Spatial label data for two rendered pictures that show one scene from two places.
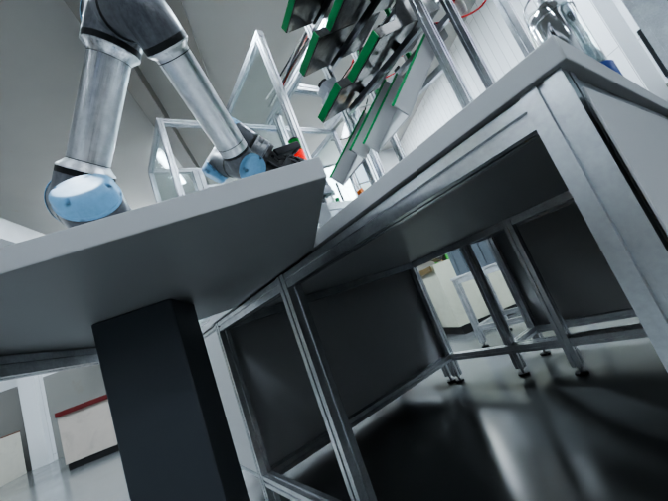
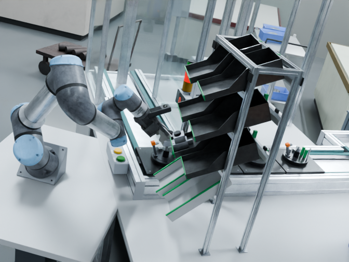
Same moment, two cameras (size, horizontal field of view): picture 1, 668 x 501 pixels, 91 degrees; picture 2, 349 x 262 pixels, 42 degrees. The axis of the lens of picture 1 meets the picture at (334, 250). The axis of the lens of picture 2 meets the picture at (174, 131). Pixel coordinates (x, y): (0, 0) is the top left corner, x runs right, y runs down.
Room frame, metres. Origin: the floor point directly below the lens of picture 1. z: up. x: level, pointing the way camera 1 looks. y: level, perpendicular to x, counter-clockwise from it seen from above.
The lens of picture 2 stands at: (-0.76, -0.56, 2.09)
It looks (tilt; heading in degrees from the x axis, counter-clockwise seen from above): 27 degrees down; 16
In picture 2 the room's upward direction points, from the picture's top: 12 degrees clockwise
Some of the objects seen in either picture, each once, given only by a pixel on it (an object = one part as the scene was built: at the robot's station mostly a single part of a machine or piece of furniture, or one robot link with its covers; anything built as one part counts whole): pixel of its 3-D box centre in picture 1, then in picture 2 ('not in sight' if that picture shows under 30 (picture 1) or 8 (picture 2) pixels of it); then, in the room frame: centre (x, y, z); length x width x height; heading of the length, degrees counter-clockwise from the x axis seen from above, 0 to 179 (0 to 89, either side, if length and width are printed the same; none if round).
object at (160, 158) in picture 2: not in sight; (164, 157); (1.06, -0.03, 0.98); 0.14 x 0.14 x 0.02
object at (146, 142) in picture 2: not in sight; (152, 139); (1.31, 0.14, 0.91); 0.84 x 0.28 x 0.10; 38
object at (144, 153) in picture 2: not in sight; (164, 161); (1.06, -0.03, 0.96); 0.24 x 0.24 x 0.02; 38
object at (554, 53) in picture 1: (427, 235); (239, 179); (1.33, -0.38, 0.85); 1.50 x 1.41 x 0.03; 38
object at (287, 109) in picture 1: (296, 131); (200, 52); (1.30, -0.03, 1.46); 0.03 x 0.03 x 1.00; 38
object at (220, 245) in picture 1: (168, 299); (51, 179); (0.75, 0.40, 0.84); 0.90 x 0.70 x 0.03; 10
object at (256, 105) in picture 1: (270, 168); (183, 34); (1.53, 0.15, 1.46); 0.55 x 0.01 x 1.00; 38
